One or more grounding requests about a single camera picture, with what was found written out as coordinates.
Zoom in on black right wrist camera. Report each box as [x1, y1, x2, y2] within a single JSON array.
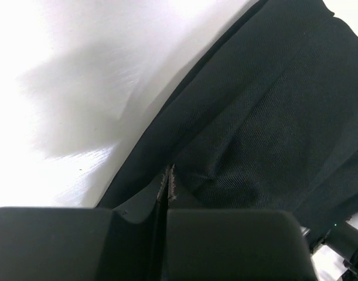
[[306, 216, 358, 280]]

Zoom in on black pleated skirt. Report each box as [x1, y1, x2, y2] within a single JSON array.
[[99, 1, 358, 242]]

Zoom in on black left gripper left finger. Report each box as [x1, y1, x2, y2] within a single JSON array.
[[0, 171, 169, 280]]

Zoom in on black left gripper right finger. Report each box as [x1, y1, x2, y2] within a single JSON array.
[[166, 167, 316, 280]]

